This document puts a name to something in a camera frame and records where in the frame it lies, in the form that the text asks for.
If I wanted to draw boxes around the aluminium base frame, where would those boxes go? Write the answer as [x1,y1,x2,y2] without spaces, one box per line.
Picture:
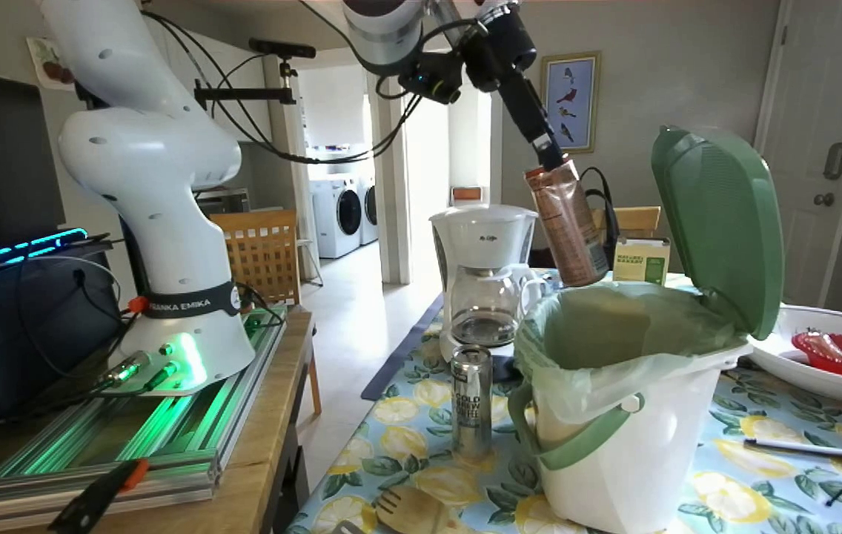
[0,310,292,513]

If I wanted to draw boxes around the black bar camera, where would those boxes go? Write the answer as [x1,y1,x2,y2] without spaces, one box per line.
[247,34,320,61]

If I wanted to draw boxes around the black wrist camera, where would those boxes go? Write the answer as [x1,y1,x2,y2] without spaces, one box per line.
[398,49,465,107]

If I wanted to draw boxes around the translucent green bin liner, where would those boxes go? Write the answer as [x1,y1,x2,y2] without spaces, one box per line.
[514,279,757,429]

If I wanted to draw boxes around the white washing machine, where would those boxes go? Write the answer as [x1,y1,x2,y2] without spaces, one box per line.
[309,168,384,264]

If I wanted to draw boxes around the white coffee maker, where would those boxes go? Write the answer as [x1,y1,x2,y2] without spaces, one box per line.
[428,200,544,364]

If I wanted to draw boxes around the green bin lid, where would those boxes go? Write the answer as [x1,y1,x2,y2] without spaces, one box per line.
[649,125,790,343]

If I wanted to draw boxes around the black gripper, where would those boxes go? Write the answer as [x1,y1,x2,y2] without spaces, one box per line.
[456,2,575,171]

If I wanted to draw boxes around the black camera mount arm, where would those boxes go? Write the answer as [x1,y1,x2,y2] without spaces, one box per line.
[192,55,302,108]

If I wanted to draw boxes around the glass coffee carafe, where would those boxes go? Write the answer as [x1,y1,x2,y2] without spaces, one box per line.
[441,270,526,358]

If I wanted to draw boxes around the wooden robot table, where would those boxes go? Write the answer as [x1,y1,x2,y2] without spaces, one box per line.
[0,304,318,534]

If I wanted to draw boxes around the white bin with green handle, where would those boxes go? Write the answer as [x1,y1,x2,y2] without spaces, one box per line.
[508,324,753,534]

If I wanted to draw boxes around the floral lemon tablecloth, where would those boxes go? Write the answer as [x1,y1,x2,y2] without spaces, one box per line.
[286,294,842,534]

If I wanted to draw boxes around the white door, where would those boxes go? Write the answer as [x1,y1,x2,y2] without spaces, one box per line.
[753,0,842,319]

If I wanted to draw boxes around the framed bird picture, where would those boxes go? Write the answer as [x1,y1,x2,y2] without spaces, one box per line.
[536,49,603,153]

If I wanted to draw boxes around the cardboard box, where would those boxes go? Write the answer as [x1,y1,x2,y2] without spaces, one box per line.
[612,200,667,243]

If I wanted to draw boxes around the black pen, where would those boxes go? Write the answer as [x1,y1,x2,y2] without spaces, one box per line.
[741,435,842,475]

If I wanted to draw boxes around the black box with blue light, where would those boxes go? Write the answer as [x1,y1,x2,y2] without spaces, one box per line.
[0,226,139,429]

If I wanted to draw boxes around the wooden fork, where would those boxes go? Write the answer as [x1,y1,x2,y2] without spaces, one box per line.
[367,481,456,534]

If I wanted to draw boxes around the dark monitor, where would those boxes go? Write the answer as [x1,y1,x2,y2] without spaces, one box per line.
[0,61,71,267]

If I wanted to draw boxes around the green white carton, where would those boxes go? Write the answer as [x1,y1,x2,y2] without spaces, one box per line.
[615,237,677,286]

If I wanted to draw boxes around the tall brown can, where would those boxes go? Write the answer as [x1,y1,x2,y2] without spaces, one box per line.
[521,160,612,291]

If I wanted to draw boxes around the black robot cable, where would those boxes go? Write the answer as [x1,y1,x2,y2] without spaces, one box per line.
[139,5,429,168]

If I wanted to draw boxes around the black orange clamp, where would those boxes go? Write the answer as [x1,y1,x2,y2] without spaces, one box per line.
[47,457,155,534]

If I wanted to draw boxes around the silver can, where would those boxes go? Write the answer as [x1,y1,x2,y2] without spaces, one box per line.
[447,347,498,460]

